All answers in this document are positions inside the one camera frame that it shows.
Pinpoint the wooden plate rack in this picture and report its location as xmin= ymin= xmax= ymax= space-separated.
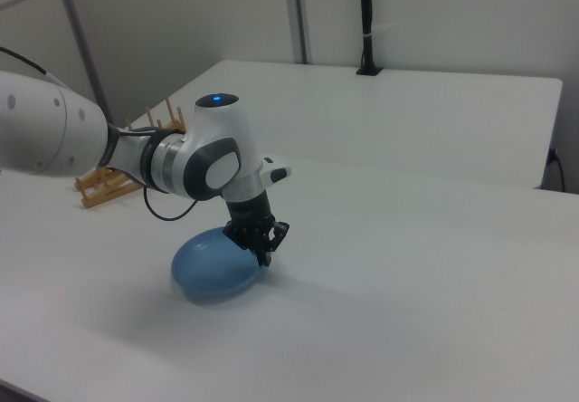
xmin=73 ymin=96 xmax=189 ymax=210

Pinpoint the black camera stand pole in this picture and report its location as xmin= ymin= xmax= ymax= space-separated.
xmin=356 ymin=0 xmax=385 ymax=77

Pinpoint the grey metal partition post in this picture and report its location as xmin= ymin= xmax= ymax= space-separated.
xmin=51 ymin=0 xmax=112 ymax=125
xmin=283 ymin=0 xmax=314 ymax=65

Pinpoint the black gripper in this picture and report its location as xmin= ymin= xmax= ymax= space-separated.
xmin=223 ymin=191 xmax=291 ymax=269

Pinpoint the black cable at table edge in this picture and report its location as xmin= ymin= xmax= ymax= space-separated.
xmin=547 ymin=147 xmax=567 ymax=191

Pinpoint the blue round plate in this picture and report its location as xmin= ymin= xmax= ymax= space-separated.
xmin=170 ymin=225 xmax=269 ymax=306

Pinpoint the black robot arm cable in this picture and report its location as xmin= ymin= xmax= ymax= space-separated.
xmin=143 ymin=186 xmax=201 ymax=222

